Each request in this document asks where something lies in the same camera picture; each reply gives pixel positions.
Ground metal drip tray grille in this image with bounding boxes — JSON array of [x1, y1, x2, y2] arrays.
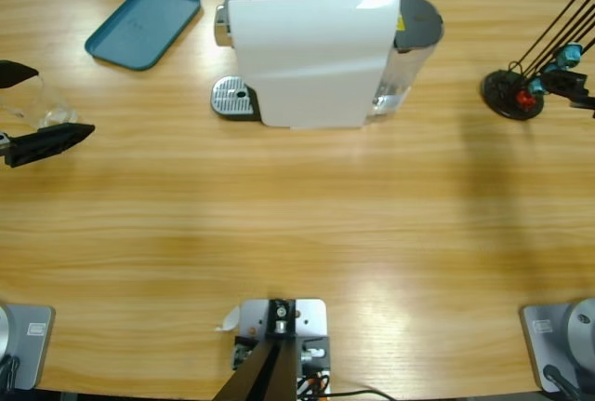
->
[[211, 74, 256, 118]]

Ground black capsule holder with rods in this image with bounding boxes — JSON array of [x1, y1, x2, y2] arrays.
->
[[481, 0, 595, 122]]

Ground white capsule coffee machine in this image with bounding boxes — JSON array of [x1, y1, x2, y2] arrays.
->
[[211, 0, 402, 131]]

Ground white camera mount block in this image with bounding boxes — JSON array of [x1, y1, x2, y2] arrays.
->
[[231, 297, 332, 395]]

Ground black base cable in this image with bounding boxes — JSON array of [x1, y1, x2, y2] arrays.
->
[[0, 354, 20, 391], [542, 363, 582, 401]]

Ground orange connector cable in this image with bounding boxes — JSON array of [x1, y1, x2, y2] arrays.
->
[[299, 370, 329, 395]]

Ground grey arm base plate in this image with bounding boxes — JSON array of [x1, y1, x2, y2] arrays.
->
[[0, 303, 56, 391], [519, 297, 595, 394]]

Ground clear glass cup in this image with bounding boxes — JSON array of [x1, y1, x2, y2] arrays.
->
[[0, 73, 81, 131]]

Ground white tape tag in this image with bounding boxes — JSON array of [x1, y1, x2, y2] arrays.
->
[[213, 305, 242, 332]]

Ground teal plastic tray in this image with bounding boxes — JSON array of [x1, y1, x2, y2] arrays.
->
[[84, 0, 202, 72]]

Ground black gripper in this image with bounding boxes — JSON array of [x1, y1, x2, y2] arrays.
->
[[0, 60, 97, 168]]

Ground dark camera post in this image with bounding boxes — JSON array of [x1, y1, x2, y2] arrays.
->
[[217, 298, 298, 401]]

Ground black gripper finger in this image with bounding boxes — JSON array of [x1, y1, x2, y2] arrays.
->
[[569, 91, 595, 121], [541, 71, 588, 95]]

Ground thin black cable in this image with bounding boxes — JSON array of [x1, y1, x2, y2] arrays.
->
[[324, 388, 396, 401]]

